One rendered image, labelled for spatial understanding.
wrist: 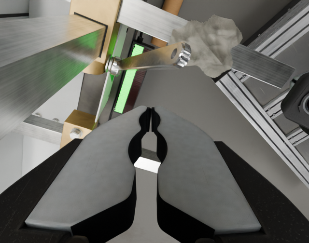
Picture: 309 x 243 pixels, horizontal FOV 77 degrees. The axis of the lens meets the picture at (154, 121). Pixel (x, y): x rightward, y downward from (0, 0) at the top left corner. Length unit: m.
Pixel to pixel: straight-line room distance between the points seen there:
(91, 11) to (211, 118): 1.15
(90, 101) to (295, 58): 0.92
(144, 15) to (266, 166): 1.59
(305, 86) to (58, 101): 0.55
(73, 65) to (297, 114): 0.20
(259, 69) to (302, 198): 1.95
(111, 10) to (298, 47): 0.95
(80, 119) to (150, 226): 1.84
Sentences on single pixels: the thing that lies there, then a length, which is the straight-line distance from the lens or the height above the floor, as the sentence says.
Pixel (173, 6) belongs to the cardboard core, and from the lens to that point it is 1.04.
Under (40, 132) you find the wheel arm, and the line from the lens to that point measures 0.42.
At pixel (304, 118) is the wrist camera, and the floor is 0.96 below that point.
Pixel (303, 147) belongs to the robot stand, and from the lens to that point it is 1.43.
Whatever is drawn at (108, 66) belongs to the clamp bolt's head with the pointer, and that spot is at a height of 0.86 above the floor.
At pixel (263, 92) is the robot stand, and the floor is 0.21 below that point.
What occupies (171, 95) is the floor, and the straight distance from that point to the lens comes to 1.21.
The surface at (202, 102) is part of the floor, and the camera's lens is 1.26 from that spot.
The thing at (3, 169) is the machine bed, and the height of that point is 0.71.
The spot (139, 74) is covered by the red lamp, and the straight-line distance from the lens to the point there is 0.43.
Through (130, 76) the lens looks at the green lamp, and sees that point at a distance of 0.44.
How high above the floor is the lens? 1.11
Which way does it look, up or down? 60 degrees down
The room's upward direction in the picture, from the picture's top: 179 degrees counter-clockwise
